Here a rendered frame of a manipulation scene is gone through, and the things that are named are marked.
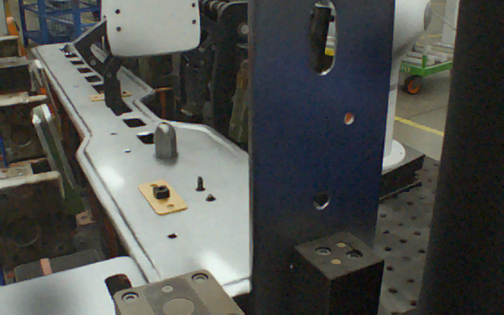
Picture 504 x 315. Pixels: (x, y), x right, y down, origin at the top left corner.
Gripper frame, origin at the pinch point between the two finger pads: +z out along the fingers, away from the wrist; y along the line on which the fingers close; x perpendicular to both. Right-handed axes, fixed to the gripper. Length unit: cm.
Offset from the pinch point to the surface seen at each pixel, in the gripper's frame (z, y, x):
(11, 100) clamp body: 7.9, 14.4, -38.5
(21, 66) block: 10, 10, -76
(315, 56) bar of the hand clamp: -3.0, -20.1, 1.8
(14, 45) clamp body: 9, 9, -102
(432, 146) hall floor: 112, -243, -175
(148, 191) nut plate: 12.0, 1.2, -1.9
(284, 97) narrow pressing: -6.8, -0.4, 26.7
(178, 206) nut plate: 12.0, -0.8, 3.6
